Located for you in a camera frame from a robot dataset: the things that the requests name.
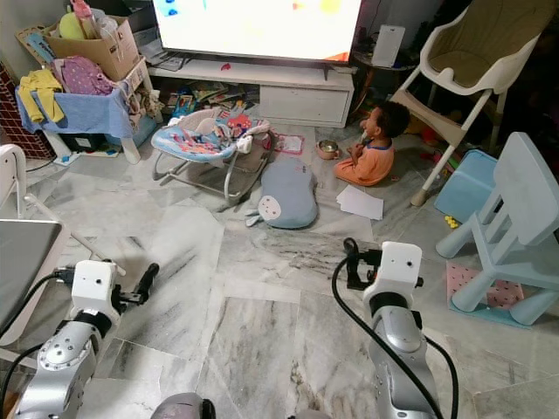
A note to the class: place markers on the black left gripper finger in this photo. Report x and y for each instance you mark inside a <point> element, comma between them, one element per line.
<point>147,281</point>

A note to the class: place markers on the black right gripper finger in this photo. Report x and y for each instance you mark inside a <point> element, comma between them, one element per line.
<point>351,250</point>

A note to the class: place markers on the white paper sheet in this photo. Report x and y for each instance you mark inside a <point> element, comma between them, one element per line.
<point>360,202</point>

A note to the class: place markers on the grey-blue plush pillow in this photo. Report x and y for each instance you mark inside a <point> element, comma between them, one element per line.
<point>286,196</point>

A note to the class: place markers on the small yellow toy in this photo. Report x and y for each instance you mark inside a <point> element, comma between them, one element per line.
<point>451,222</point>

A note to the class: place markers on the child in orange clothes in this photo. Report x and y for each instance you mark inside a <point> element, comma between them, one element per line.
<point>371,155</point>

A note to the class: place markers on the small metal bowl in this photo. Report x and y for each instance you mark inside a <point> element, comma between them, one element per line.
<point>327,149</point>

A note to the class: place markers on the white chair with grey seat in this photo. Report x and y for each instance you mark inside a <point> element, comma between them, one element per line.
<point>26,262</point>

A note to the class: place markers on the pink foam mat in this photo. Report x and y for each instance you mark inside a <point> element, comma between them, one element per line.
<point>493,292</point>

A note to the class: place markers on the white power strip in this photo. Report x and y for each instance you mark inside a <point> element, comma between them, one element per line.
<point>83,157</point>

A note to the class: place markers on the blue baby bouncer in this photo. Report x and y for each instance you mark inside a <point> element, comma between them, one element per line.
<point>205,140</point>

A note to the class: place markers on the white television cabinet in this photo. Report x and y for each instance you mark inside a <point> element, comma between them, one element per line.
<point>297,98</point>

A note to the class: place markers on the light blue plastic child chair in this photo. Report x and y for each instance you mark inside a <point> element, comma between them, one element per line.
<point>515,192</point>

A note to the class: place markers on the blue cloth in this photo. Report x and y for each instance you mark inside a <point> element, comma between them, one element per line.
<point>87,113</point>

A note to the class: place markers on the white upright box device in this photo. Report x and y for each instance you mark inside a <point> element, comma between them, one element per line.
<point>387,45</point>

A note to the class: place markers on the yellow cloth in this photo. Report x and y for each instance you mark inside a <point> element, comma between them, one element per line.
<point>42,92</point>

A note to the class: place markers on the brown cardboard box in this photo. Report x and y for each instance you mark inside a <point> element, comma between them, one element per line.
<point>106,51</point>

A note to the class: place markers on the white baby high chair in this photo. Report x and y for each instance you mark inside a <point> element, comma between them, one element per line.
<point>480,44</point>

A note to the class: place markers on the flat screen television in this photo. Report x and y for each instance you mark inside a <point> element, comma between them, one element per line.
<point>253,26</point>

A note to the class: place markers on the green round toy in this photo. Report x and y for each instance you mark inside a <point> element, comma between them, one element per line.
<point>72,25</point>

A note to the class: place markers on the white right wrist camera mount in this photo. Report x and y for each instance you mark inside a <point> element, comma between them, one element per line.
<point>395,266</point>

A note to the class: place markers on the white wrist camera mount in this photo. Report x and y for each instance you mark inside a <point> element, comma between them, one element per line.
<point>395,266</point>
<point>92,284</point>

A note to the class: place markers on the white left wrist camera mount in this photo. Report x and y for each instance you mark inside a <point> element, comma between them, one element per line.
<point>92,284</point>

